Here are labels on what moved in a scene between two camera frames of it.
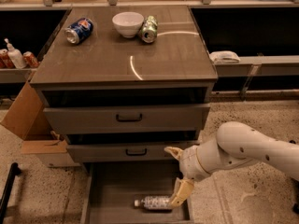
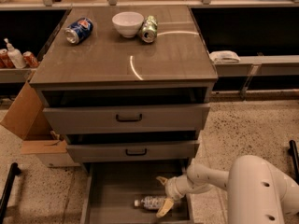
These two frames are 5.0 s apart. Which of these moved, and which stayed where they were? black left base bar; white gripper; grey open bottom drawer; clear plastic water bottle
Moved: white gripper
Stayed: grey open bottom drawer; black left base bar; clear plastic water bottle
